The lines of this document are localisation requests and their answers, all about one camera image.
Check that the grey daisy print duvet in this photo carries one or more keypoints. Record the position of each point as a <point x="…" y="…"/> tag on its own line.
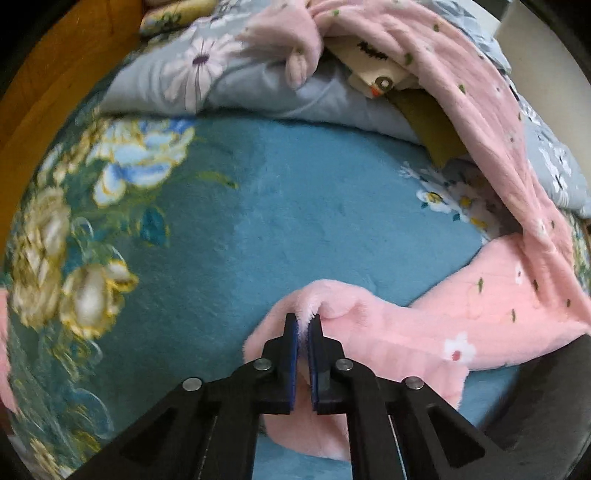
<point x="163" y="82"/>

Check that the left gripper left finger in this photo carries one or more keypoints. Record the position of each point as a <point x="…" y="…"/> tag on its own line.
<point x="205" y="430"/>

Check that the pink fleece floral garment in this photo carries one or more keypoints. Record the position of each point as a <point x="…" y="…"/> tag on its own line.
<point x="519" y="298"/>

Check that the grey chair seat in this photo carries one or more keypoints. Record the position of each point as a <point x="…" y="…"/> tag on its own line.
<point x="544" y="428"/>

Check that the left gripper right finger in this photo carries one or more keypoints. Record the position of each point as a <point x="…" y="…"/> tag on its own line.
<point x="399" y="430"/>

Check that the wooden headboard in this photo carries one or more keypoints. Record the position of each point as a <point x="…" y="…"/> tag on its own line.
<point x="88" y="41"/>

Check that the teal floral bed blanket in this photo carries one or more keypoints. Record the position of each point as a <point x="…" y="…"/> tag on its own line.
<point x="147" y="250"/>

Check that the pink white zigzag towel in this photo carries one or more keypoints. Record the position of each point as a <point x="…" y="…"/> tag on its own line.
<point x="7" y="396"/>

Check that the olive green garment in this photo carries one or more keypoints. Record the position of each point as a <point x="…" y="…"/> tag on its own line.
<point x="431" y="124"/>

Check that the cream cartoon print garment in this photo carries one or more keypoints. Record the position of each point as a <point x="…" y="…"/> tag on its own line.
<point x="373" y="73"/>

